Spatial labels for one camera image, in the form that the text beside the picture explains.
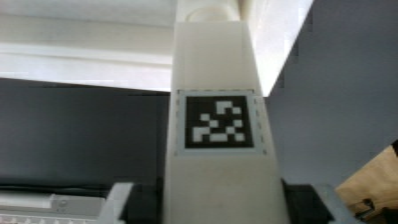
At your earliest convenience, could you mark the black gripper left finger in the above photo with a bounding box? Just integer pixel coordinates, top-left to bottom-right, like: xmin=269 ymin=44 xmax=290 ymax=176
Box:
xmin=96 ymin=176 xmax=167 ymax=224

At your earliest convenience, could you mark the white desk top tray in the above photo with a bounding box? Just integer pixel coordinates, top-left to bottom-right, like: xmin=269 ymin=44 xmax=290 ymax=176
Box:
xmin=0 ymin=0 xmax=315 ymax=96

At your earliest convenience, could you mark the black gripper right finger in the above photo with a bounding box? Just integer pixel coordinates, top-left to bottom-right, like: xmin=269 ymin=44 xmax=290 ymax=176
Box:
xmin=279 ymin=178 xmax=363 ymax=224

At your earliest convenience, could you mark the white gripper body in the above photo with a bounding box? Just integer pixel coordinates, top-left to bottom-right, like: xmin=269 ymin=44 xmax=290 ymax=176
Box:
xmin=0 ymin=189 xmax=116 ymax=224

